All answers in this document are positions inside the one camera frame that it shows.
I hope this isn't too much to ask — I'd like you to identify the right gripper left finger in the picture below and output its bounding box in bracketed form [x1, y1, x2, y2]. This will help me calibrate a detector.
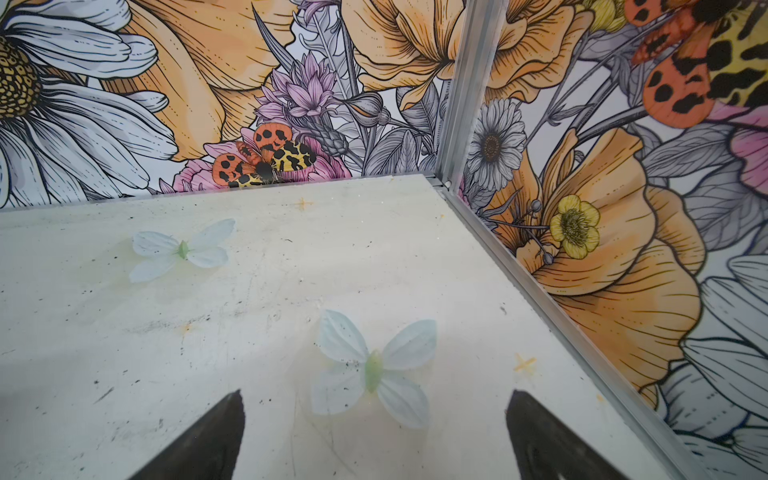
[130, 390, 245, 480]

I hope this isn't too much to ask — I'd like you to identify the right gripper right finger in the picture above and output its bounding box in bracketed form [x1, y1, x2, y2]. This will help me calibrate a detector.
[505, 390, 627, 480]

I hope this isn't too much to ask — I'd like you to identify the right aluminium table edge rail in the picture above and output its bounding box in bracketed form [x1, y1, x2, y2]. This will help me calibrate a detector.
[434, 183, 712, 479]

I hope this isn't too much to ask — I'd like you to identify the right aluminium corner post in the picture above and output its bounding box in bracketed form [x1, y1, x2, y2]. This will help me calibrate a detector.
[435, 1, 507, 194]

